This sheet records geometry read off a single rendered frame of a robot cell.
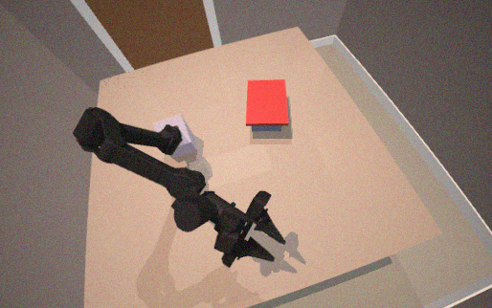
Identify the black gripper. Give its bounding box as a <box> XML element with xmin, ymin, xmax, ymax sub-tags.
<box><xmin>212</xmin><ymin>190</ymin><xmax>285</xmax><ymax>268</ymax></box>

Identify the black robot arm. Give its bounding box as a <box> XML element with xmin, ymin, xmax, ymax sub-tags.
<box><xmin>73</xmin><ymin>107</ymin><xmax>244</xmax><ymax>254</ymax></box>

